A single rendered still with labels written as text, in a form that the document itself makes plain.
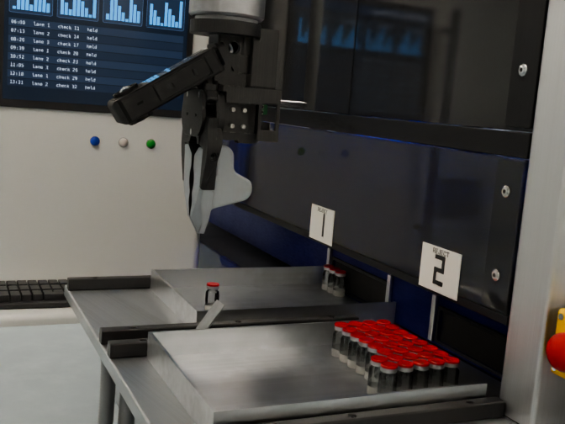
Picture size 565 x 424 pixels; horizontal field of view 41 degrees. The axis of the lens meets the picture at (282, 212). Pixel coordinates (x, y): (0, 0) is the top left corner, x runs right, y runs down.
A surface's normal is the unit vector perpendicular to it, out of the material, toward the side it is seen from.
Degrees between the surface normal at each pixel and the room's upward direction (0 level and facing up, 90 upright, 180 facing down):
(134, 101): 89
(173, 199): 90
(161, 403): 0
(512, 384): 90
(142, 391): 0
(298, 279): 90
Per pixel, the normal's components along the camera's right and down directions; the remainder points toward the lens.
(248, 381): 0.07, -0.99
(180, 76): 0.36, 0.14
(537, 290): -0.91, -0.01
